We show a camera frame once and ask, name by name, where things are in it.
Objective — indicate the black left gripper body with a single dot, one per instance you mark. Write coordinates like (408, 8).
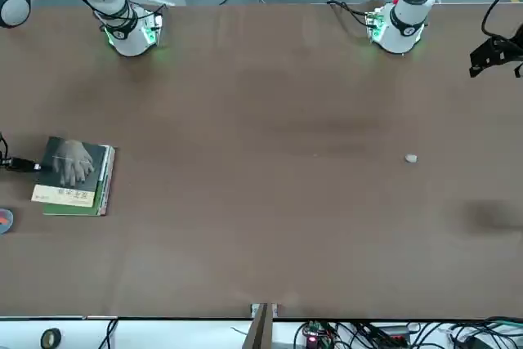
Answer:
(517, 46)

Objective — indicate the dark book with hand photo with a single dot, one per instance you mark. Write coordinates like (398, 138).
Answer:
(73, 161)

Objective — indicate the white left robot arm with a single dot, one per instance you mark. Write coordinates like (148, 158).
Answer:
(412, 10)

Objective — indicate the green and white book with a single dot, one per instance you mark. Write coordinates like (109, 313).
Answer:
(69, 211)

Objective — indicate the small white wedge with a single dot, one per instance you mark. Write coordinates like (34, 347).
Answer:
(411, 158)

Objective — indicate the black tape roll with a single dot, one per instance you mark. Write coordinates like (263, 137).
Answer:
(44, 338)

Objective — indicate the white side desk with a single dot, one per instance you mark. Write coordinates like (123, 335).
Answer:
(175, 334)

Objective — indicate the black power adapter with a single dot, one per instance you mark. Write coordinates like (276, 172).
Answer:
(476, 343)

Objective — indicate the black ribbed power supply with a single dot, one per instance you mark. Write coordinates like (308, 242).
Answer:
(396, 333)

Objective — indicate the circuit board with red light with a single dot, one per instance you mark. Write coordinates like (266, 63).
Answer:
(312, 336)

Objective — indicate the brown post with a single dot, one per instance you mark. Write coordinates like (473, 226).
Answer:
(259, 328)

